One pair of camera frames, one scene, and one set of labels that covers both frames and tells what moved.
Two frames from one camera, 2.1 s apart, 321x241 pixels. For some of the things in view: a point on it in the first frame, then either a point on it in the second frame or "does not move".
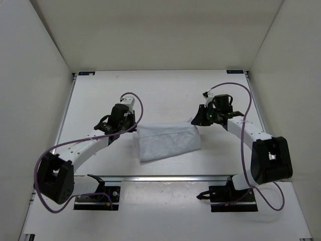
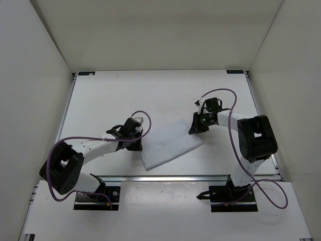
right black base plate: [226, 199] does not move
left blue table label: [85, 73] does not move
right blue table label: [234, 72] does not move
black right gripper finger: [206, 123] to [202, 129]
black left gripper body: [129, 121] to [135, 145]
